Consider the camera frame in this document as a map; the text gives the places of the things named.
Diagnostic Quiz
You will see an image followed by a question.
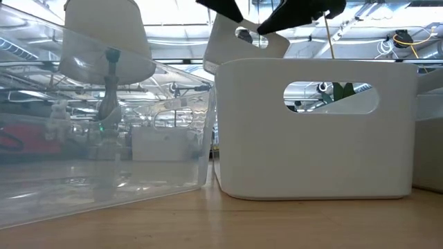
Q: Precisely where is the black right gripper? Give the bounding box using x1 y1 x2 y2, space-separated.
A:
256 0 347 36

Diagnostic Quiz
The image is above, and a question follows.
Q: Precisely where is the white item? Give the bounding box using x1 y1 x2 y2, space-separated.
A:
203 13 291 75

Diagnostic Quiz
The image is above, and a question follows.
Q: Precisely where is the clear plastic basket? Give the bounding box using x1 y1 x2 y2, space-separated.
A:
0 3 216 230
131 103 208 163

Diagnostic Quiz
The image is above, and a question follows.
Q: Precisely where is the white table lamp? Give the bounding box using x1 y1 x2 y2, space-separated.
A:
58 0 157 162

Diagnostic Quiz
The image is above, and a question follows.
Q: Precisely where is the white plastic basket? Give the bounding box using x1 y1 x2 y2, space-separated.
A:
214 57 419 201

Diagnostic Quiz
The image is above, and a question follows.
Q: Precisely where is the grey plastic basket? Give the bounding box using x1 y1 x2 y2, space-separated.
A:
411 67 443 194

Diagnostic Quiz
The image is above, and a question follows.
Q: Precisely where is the red and black case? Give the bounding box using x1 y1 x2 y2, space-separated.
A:
0 123 64 156

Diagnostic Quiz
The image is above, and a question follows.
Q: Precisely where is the yellow hanging cable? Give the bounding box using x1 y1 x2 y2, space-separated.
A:
323 12 336 59

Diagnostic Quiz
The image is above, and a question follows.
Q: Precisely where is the white coiled cable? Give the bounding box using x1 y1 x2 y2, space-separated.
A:
374 39 396 59

